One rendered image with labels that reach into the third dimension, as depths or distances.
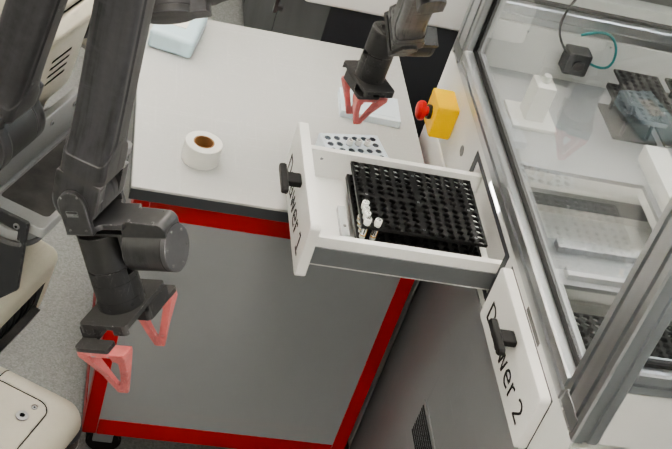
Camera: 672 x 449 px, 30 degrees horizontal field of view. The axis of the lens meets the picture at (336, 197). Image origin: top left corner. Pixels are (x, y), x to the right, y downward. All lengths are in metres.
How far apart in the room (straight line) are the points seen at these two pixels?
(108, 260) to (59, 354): 1.50
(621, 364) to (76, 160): 0.75
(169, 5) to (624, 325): 0.76
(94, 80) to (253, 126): 1.12
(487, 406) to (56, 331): 1.26
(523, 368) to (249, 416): 0.90
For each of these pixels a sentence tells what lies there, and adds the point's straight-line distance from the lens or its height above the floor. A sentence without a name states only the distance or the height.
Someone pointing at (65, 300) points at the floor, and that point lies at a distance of 3.09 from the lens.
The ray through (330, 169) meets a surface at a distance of 2.23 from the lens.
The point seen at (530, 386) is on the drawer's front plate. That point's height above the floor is 0.91.
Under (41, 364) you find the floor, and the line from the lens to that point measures 2.94.
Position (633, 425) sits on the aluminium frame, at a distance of 1.80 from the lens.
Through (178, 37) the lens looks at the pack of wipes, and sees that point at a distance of 2.58.
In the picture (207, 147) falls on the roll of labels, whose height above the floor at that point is 0.78.
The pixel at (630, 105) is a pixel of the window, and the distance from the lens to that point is 1.80.
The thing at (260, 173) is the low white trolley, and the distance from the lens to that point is 2.34.
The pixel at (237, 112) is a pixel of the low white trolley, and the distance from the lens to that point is 2.48.
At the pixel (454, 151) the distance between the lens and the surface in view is 2.42.
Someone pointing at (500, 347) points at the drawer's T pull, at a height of 0.91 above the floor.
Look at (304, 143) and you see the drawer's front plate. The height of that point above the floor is 0.93.
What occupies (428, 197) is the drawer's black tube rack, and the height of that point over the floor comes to 0.90.
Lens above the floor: 2.13
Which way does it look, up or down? 36 degrees down
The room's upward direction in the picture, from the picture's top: 19 degrees clockwise
